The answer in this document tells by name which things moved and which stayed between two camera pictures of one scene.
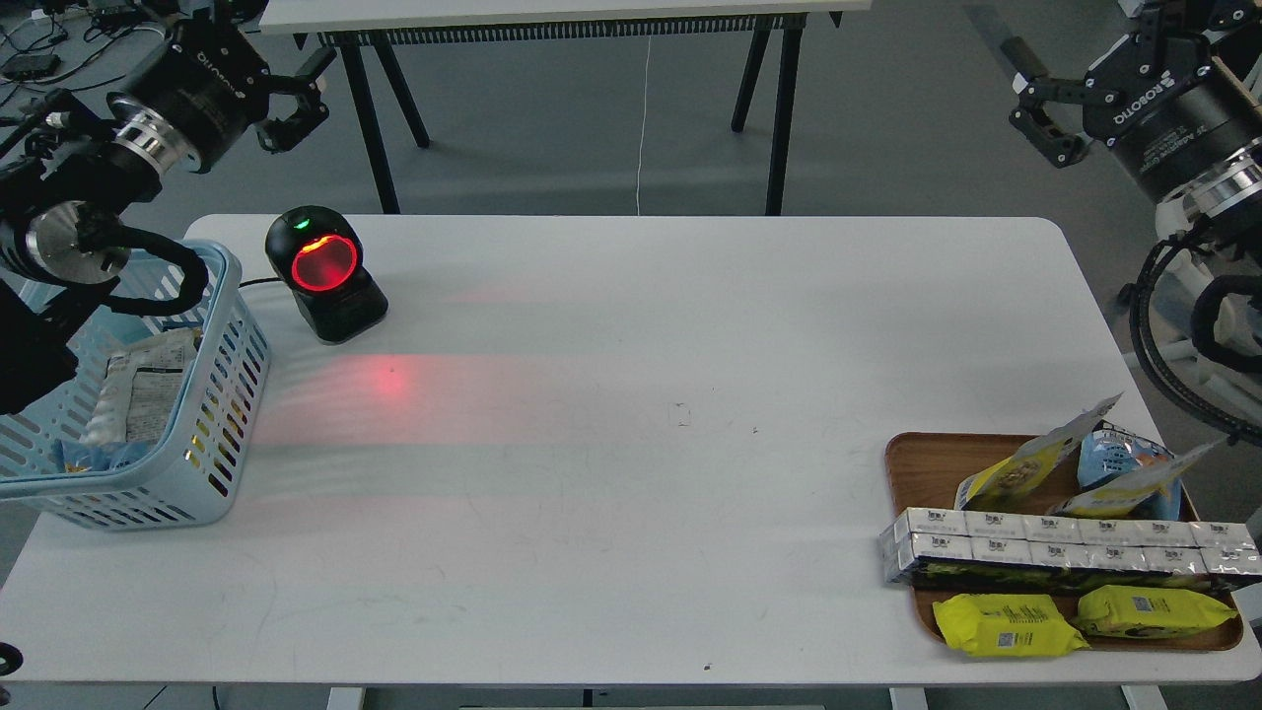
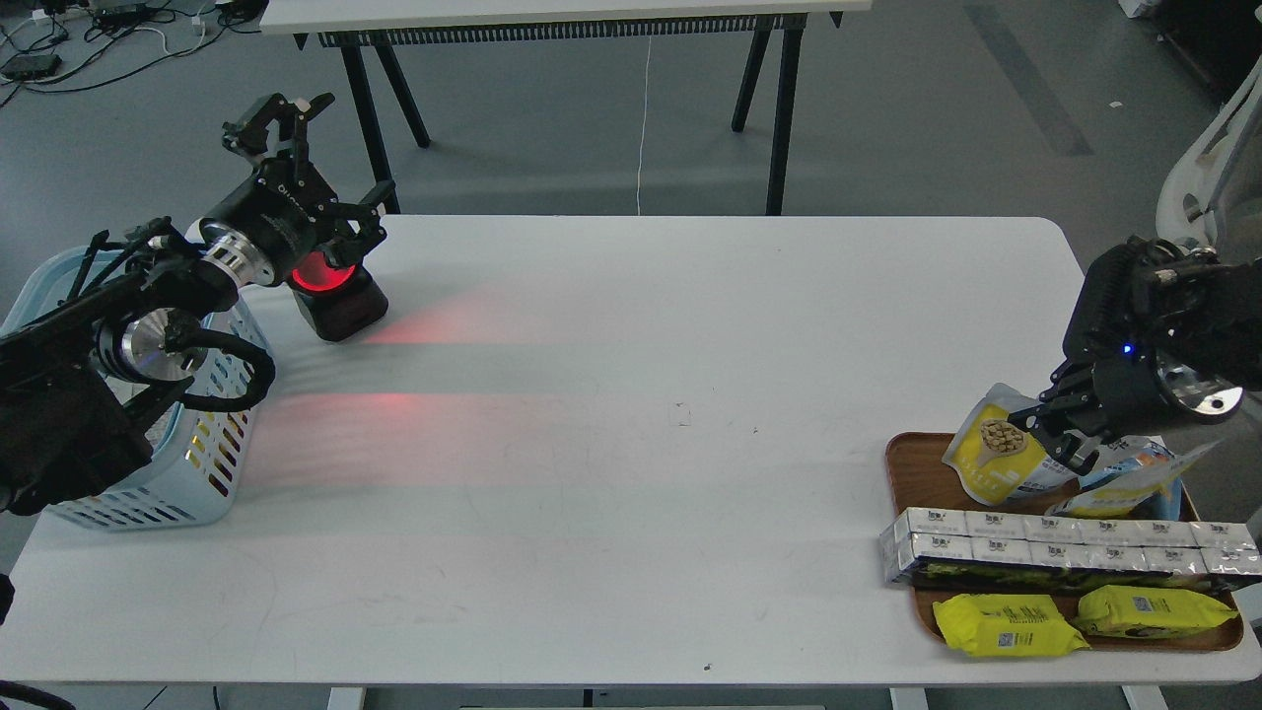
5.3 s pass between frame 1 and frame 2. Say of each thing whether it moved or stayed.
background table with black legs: stayed
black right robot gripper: moved
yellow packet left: stayed
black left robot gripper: moved
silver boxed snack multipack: stayed
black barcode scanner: stayed
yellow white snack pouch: moved
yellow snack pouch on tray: stayed
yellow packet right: stayed
